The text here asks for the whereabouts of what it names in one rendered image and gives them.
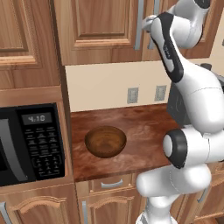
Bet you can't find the grey base cabinet handle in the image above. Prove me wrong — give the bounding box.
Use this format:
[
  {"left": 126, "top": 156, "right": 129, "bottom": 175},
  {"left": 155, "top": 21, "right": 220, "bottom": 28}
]
[
  {"left": 197, "top": 186, "right": 210, "bottom": 204},
  {"left": 0, "top": 201, "right": 13, "bottom": 224},
  {"left": 80, "top": 199, "right": 89, "bottom": 224}
]

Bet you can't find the black microwave oven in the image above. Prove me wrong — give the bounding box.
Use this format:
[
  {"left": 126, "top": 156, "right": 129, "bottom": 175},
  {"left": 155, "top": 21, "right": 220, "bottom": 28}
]
[{"left": 0, "top": 102, "right": 67, "bottom": 188}]

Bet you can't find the grey wall socket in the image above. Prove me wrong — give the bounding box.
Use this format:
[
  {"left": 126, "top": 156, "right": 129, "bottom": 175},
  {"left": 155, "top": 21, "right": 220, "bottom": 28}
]
[
  {"left": 127, "top": 86, "right": 140, "bottom": 105},
  {"left": 154, "top": 84, "right": 167, "bottom": 102}
]

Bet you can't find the wooden drawer front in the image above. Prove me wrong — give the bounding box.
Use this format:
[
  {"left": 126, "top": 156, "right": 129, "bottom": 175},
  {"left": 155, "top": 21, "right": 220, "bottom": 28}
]
[{"left": 88, "top": 173, "right": 137, "bottom": 195}]

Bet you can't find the grey microwave door handle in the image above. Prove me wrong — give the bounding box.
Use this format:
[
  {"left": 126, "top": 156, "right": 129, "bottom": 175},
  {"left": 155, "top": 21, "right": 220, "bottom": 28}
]
[{"left": 0, "top": 118, "right": 29, "bottom": 182}]

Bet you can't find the wooden base cabinet door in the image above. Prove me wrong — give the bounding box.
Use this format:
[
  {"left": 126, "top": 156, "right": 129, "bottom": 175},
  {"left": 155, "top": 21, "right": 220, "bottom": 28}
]
[
  {"left": 0, "top": 184, "right": 79, "bottom": 224},
  {"left": 174, "top": 162, "right": 224, "bottom": 224},
  {"left": 77, "top": 191, "right": 148, "bottom": 224}
]

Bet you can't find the brown wooden bowl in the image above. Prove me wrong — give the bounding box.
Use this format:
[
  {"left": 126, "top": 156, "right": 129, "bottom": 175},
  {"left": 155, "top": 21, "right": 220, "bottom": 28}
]
[{"left": 84, "top": 125, "right": 128, "bottom": 159}]

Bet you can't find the wooden wall cabinet door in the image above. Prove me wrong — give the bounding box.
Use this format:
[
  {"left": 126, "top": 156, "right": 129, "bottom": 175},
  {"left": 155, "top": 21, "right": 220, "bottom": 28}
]
[
  {"left": 141, "top": 0, "right": 224, "bottom": 60},
  {"left": 52, "top": 0, "right": 147, "bottom": 67}
]

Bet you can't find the tall wooden cupboard door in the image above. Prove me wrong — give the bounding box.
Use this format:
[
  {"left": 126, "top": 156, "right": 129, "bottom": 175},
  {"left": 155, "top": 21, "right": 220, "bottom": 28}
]
[{"left": 0, "top": 0, "right": 61, "bottom": 90}]

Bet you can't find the grey cabinet door handle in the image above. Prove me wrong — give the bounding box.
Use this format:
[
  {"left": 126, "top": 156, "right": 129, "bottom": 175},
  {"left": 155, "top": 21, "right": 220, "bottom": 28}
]
[
  {"left": 133, "top": 0, "right": 145, "bottom": 52},
  {"left": 147, "top": 0, "right": 162, "bottom": 50}
]

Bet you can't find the grey drawer handle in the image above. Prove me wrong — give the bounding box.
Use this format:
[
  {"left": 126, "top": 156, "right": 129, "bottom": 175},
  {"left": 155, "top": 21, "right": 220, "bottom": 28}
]
[{"left": 101, "top": 178, "right": 124, "bottom": 189}]

